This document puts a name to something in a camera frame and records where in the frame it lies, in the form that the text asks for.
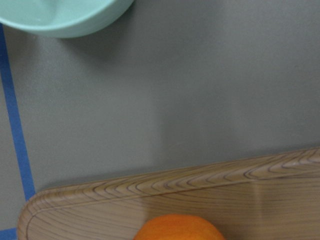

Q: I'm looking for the green bowl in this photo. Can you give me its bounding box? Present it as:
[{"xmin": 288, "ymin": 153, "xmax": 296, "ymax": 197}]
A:
[{"xmin": 0, "ymin": 0, "xmax": 133, "ymax": 38}]

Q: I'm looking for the orange fruit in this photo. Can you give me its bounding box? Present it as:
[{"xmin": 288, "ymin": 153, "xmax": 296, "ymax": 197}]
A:
[{"xmin": 134, "ymin": 214, "xmax": 225, "ymax": 240}]

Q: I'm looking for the wooden cutting board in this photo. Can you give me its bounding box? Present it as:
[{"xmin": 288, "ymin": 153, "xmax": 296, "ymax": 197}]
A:
[{"xmin": 16, "ymin": 148, "xmax": 320, "ymax": 240}]

